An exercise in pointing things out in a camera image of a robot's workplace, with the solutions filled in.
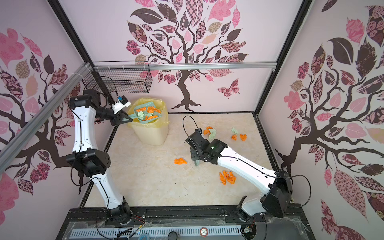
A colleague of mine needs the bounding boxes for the green hand brush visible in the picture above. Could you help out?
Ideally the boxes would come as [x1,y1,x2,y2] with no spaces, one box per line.
[190,148,201,167]

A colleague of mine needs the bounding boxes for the green scrap mid table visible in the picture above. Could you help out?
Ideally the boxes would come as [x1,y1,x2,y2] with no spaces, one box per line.
[137,111,146,121]

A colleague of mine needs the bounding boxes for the green dustpan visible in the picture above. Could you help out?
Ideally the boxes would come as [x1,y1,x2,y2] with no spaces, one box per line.
[129,101,162,124]

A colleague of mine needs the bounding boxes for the orange scrap mid table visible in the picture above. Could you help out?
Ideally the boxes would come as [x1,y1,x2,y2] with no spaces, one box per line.
[147,106,161,114]

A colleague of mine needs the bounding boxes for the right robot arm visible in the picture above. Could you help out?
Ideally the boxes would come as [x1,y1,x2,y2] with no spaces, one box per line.
[186,129,293,218]

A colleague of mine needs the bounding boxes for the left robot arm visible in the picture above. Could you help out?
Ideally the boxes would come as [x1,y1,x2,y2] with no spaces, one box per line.
[66,89,132,225]

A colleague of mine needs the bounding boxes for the green scrap centre back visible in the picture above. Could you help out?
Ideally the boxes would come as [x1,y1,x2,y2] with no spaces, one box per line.
[209,129,217,140]

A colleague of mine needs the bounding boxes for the green scrap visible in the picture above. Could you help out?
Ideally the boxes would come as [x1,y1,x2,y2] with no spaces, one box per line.
[209,129,217,140]
[231,128,239,135]

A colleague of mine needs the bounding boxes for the orange scrap pile front right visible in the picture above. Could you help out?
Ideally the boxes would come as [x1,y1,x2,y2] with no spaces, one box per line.
[219,171,237,186]

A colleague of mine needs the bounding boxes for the green scrap back right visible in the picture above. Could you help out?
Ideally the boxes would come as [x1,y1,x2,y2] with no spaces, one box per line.
[231,128,239,135]

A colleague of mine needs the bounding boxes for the cream trash bin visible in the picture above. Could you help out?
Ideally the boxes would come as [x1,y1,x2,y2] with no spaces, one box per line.
[132,124,169,146]

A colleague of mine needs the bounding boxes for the yellow bin liner bag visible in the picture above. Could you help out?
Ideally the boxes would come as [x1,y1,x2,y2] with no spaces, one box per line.
[128,98,169,128]

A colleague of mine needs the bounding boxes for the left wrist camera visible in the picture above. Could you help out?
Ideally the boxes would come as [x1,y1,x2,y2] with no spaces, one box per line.
[112,96,131,114]

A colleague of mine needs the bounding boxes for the black wire basket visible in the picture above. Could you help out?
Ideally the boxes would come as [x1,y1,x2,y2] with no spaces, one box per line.
[82,60,153,94]

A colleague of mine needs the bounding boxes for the aluminium rail back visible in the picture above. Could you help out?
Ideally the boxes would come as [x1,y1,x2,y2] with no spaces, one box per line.
[93,62,277,71]

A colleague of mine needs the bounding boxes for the aluminium rail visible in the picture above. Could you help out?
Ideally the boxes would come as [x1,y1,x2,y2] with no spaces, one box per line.
[1,63,92,173]
[93,62,277,71]

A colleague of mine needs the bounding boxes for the white slotted cable duct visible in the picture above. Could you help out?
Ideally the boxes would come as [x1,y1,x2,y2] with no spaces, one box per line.
[65,226,243,240]

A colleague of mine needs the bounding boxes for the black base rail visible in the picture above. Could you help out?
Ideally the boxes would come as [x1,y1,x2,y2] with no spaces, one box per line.
[56,205,315,240]

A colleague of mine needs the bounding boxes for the aluminium rail left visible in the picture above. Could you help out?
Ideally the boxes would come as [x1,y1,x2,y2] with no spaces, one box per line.
[1,63,92,173]

